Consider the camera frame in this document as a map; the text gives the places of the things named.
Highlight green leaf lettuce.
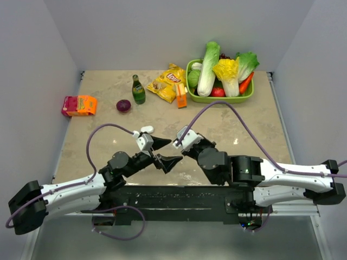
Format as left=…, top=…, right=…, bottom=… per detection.
left=236, top=52, right=260, bottom=83

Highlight round green cabbage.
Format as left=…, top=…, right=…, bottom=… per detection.
left=187, top=69, right=201, bottom=89

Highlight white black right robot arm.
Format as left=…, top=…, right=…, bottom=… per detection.
left=174, top=130, right=346, bottom=213

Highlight orange carrot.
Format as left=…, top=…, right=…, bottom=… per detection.
left=239, top=72, right=254, bottom=95

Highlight yellow Lays chips bag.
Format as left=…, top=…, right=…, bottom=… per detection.
left=147, top=63, right=186, bottom=103

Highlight long napa cabbage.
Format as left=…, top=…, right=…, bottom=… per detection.
left=197, top=41, right=221, bottom=97

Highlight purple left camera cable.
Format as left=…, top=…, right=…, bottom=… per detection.
left=5, top=123, right=135, bottom=229

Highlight pink orange snack box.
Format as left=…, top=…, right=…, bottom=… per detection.
left=61, top=95, right=98, bottom=117

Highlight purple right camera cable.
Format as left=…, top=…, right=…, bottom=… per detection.
left=175, top=101, right=347, bottom=178

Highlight yellow leaf cabbage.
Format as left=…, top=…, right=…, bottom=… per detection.
left=213, top=58, right=239, bottom=97

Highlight green plastic basket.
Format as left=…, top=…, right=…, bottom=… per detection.
left=185, top=58, right=255, bottom=105

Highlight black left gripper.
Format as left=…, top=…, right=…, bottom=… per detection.
left=123, top=135, right=182, bottom=178

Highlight purple camera cable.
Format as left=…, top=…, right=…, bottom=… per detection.
left=175, top=101, right=347, bottom=178
left=5, top=123, right=135, bottom=229

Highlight dark purple grapes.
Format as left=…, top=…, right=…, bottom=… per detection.
left=219, top=54, right=232, bottom=60

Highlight orange juice carton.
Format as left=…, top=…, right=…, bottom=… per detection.
left=175, top=83, right=187, bottom=109

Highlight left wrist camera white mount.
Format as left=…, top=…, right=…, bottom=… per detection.
left=132, top=131, right=154, bottom=156

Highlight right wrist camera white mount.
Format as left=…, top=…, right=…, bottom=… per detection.
left=172, top=126, right=203, bottom=152

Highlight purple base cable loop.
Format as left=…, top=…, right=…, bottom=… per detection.
left=86, top=205, right=146, bottom=241

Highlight aluminium frame rail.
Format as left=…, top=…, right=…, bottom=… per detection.
left=271, top=201, right=320, bottom=216

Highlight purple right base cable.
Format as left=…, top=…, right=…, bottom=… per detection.
left=242, top=208, right=272, bottom=233

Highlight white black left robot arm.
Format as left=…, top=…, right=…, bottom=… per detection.
left=5, top=134, right=183, bottom=235

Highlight red apple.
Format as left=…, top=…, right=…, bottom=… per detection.
left=210, top=87, right=226, bottom=98

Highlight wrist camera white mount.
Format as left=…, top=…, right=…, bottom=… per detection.
left=132, top=131, right=154, bottom=156
left=172, top=126, right=203, bottom=152

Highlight red onion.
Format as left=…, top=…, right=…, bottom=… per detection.
left=115, top=99, right=131, bottom=113

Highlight green glass bottle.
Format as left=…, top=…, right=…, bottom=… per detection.
left=132, top=75, right=146, bottom=105

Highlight white earbud charging case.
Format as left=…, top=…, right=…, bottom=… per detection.
left=140, top=126, right=154, bottom=134

